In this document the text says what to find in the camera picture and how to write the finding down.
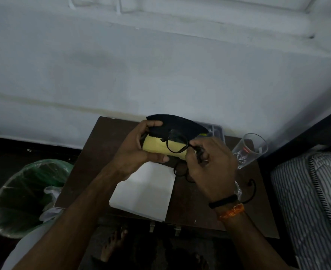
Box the person's right forearm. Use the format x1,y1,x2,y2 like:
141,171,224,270
216,208,292,270

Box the pink-white wrapper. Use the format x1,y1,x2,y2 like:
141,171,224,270
39,185,64,222

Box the green lined waste bin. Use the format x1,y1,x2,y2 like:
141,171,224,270
0,159,74,239

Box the person's foot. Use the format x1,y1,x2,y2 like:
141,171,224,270
193,253,208,270
99,227,129,263

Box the grey plastic organizer box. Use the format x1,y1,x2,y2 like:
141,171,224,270
195,122,225,144

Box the black cable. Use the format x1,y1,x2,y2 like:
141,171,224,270
173,160,256,204

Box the orange thread bracelet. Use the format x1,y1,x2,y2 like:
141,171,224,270
217,204,245,222

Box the person's right foot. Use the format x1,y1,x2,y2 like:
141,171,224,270
193,253,208,270

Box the black glasses case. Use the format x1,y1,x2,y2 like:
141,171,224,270
141,114,210,161

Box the person's left hand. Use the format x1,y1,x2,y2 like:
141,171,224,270
113,120,170,180

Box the black eyeglasses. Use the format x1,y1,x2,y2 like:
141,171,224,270
165,129,208,155

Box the clear drinking glass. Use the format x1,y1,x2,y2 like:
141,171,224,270
232,133,268,170

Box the person's right hand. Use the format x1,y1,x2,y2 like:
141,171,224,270
184,136,238,203

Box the grey striped quilted mattress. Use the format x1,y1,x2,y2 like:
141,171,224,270
271,150,331,270

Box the yellow lens cloth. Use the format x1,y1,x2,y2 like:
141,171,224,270
142,135,191,160

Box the black bed frame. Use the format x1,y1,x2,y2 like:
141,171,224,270
259,105,331,166

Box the white paper napkin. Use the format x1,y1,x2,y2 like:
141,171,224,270
109,161,177,222

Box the black wristband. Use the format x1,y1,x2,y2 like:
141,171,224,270
208,193,238,209

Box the person's left forearm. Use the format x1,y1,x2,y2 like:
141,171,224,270
12,165,132,270

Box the person's left foot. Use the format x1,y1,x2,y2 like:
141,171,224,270
99,227,129,263

